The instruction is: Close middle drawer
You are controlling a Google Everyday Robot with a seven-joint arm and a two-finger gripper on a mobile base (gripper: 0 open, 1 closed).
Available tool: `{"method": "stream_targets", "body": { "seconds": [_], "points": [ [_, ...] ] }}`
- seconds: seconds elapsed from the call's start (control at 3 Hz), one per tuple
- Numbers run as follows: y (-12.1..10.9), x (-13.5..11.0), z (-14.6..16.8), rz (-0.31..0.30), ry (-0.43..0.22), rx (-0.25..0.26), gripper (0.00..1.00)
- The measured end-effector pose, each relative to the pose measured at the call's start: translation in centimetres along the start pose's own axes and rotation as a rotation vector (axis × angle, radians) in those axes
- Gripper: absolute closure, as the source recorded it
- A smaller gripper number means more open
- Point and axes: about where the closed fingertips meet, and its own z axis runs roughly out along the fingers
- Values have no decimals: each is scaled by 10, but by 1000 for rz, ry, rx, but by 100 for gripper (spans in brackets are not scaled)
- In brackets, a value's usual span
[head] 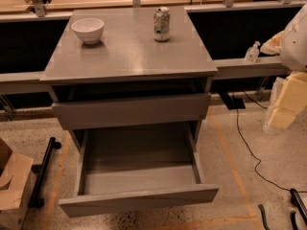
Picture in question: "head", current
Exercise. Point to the black metal bar stand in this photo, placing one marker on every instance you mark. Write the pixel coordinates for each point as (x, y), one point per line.
(36, 201)

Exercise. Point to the grey metal rail frame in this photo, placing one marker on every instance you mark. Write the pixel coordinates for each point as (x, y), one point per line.
(226, 33)

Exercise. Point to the grey drawer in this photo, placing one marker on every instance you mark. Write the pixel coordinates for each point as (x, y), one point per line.
(134, 168)
(132, 111)

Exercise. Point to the white ceramic bowl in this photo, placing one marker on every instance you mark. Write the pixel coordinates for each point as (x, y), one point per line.
(88, 30)

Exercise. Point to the grey top drawer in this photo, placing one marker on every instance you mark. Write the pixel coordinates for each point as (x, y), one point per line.
(132, 111)

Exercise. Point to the black green floor tool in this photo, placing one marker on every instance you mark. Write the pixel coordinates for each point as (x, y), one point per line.
(297, 201)

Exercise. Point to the clear pump bottle left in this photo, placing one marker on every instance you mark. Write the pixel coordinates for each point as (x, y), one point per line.
(252, 52)

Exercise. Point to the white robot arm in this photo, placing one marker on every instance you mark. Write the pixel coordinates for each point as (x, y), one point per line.
(293, 52)

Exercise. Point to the grey drawer cabinet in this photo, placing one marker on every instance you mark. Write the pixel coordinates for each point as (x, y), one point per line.
(127, 62)

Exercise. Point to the brown cardboard box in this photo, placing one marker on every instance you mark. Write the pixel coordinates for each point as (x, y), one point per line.
(15, 187)

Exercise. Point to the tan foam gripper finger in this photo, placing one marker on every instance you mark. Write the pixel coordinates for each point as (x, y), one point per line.
(288, 99)
(273, 45)

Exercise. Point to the white green soda can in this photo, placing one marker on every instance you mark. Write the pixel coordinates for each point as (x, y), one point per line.
(161, 24)

